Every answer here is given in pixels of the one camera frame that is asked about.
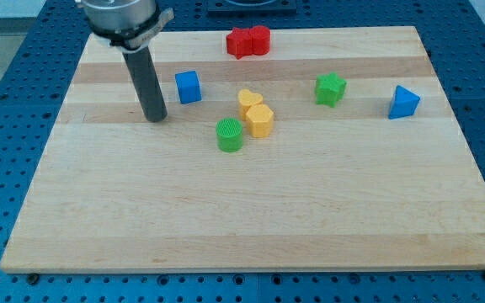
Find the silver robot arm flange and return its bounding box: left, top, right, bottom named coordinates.
left=75, top=0, right=174, bottom=53

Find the blue cube block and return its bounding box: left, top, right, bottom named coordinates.
left=175, top=71, right=202, bottom=104

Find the blue triangle block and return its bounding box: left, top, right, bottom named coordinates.
left=388, top=85, right=420, bottom=120

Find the green cylinder block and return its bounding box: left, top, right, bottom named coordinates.
left=216, top=118, right=243, bottom=152

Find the yellow hexagon block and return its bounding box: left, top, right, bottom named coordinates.
left=245, top=104, right=274, bottom=138

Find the yellow heart block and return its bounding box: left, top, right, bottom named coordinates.
left=237, top=88, right=264, bottom=121

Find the wooden board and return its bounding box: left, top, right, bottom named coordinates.
left=0, top=26, right=485, bottom=274

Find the green star block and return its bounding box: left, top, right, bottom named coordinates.
left=314, top=72, right=347, bottom=108

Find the red star block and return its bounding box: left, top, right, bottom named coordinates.
left=226, top=28, right=253, bottom=59

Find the red cylinder block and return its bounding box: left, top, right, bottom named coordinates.
left=249, top=25, right=271, bottom=56

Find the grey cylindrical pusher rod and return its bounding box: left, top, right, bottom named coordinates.
left=123, top=47, right=168, bottom=123

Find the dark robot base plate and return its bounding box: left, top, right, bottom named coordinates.
left=205, top=0, right=297, bottom=16

